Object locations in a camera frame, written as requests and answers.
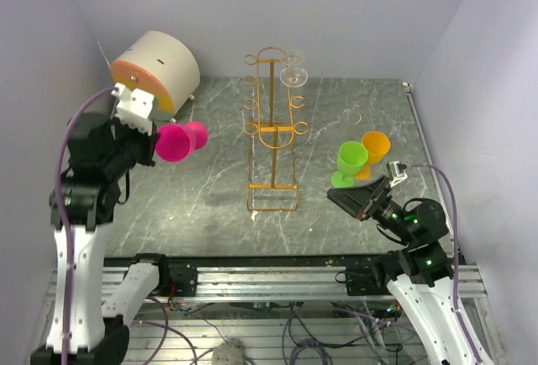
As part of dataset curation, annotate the cream round drawer box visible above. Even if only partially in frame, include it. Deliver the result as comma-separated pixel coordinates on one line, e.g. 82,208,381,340
111,30,200,121

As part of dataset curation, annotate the orange plastic goblet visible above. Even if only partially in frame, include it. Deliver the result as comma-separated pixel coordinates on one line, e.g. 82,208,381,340
354,130,391,180

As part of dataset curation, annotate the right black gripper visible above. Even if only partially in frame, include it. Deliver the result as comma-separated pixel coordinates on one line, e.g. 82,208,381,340
327,173,417,245

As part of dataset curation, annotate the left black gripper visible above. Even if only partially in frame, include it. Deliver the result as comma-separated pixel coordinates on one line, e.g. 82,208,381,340
105,112,161,177

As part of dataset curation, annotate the clear round wine glass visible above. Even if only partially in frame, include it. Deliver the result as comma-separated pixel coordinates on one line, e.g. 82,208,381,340
281,49,305,66

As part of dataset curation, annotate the green plastic goblet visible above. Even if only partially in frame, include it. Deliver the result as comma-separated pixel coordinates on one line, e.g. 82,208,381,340
330,140,368,188

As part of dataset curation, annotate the clear glass tumbler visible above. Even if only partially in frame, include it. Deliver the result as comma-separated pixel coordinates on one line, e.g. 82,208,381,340
342,108,362,137

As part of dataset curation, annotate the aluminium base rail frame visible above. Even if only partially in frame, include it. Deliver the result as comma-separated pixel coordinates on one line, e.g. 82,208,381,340
50,255,493,303

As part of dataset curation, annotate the grey fuzzy ball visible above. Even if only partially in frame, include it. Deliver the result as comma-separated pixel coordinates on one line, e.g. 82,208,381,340
211,339,246,365

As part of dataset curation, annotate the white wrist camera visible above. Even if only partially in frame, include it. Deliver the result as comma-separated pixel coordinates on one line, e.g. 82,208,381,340
386,161,408,188
111,82,155,135

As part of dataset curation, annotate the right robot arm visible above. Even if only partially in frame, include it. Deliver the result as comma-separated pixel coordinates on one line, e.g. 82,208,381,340
326,176,493,364

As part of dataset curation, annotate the gold wire wine glass rack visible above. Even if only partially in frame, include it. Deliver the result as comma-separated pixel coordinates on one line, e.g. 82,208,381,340
244,46,308,213

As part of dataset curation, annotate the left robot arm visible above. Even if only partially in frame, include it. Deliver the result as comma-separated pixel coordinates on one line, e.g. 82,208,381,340
30,113,171,364

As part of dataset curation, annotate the magenta plastic goblet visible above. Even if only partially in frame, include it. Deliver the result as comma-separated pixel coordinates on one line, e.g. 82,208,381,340
156,121,209,163

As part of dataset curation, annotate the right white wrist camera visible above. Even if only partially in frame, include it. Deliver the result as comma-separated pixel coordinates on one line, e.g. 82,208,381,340
386,161,408,188

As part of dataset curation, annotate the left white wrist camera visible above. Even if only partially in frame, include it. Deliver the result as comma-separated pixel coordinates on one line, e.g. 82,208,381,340
111,82,155,135

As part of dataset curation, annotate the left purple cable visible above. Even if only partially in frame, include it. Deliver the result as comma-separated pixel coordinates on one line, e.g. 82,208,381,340
54,86,121,365

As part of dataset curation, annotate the clear flute wine glass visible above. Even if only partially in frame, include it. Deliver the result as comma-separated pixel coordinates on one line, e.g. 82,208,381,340
279,66,309,88

